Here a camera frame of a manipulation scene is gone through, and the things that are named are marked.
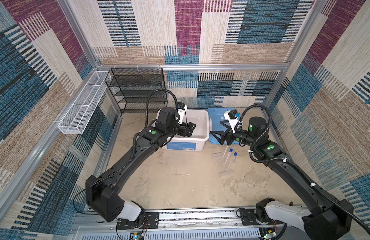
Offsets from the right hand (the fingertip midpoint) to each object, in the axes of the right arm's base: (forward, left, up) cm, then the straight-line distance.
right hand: (216, 129), depth 72 cm
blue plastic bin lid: (-8, -7, +2) cm, 11 cm away
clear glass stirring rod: (-10, +16, -30) cm, 35 cm away
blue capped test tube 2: (-4, -9, -15) cm, 17 cm away
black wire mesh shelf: (+45, +48, -11) cm, 66 cm away
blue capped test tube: (0, -8, -21) cm, 22 cm away
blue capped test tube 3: (-6, -11, -14) cm, 19 cm away
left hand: (+5, +13, 0) cm, 14 cm away
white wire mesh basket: (+17, +80, -9) cm, 82 cm away
